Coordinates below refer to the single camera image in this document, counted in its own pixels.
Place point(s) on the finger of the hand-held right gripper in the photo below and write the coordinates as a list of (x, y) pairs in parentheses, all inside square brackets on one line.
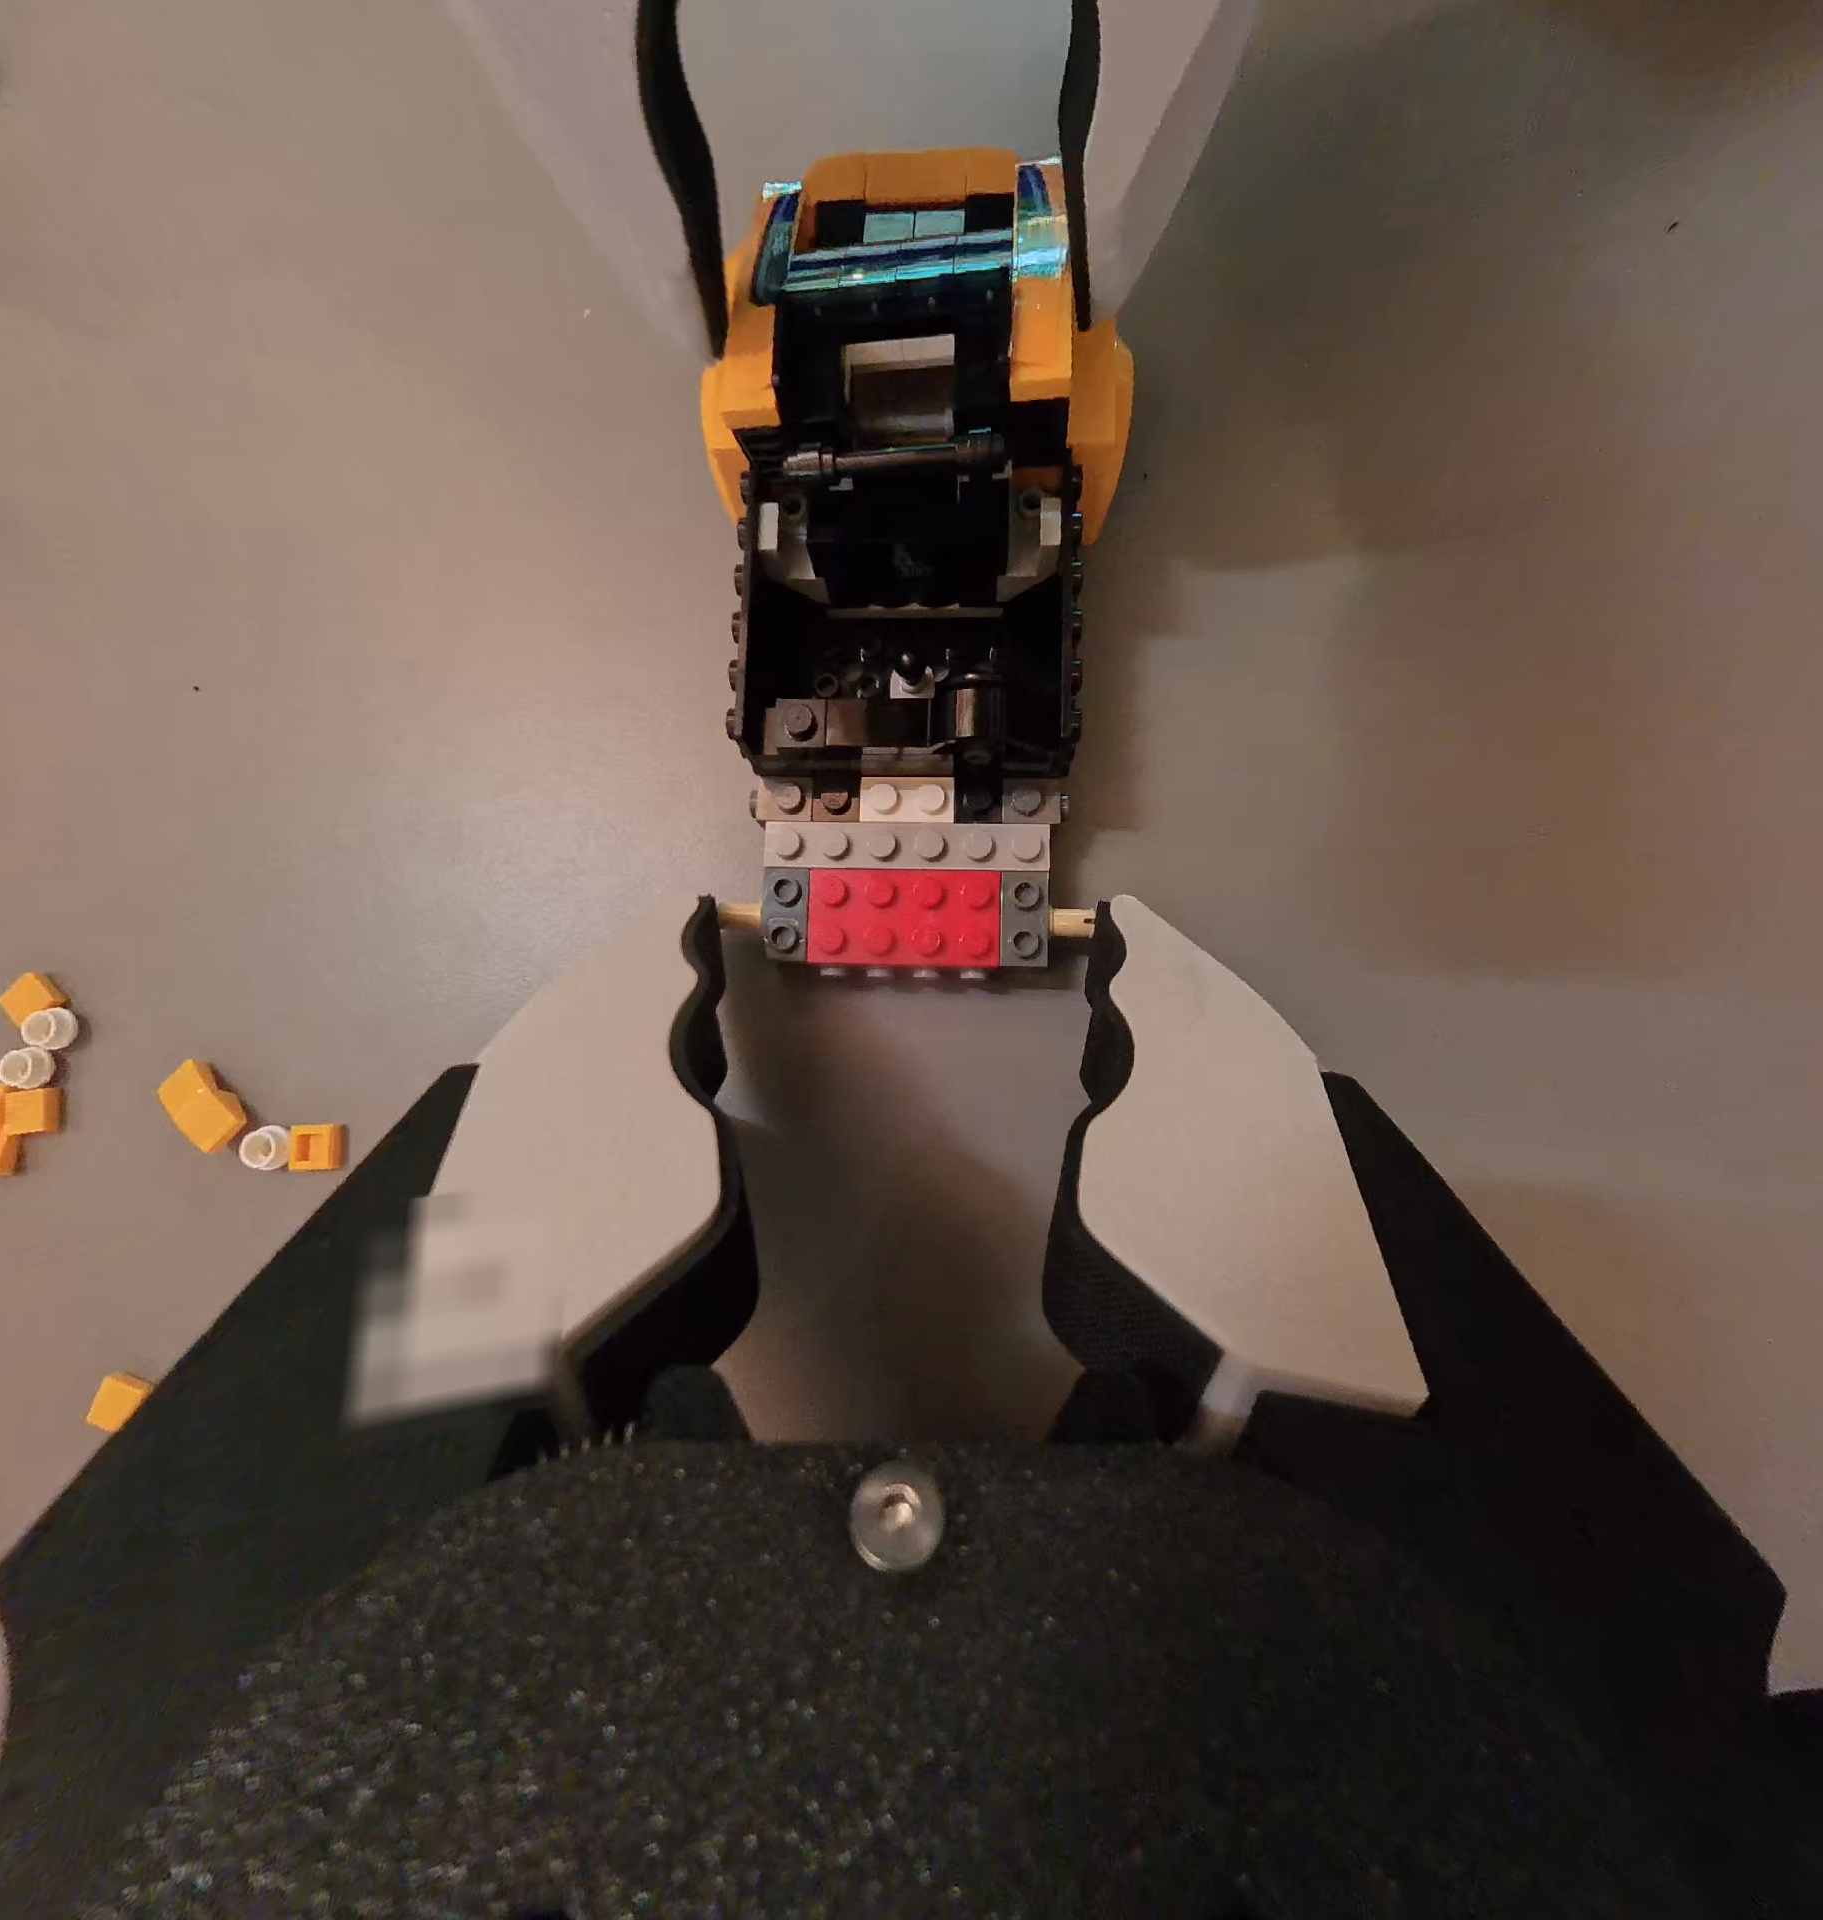
[(599, 91), (1153, 105)]

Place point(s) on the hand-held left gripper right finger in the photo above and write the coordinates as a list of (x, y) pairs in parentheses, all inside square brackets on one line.
[(1224, 1183)]

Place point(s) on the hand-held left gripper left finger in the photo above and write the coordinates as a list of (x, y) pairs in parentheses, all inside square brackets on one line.
[(608, 1108)]

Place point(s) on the orange and black lego car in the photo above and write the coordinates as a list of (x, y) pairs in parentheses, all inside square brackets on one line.
[(911, 916)]

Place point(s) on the small orange lego pieces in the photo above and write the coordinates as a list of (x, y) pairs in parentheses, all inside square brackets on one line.
[(200, 1102)]

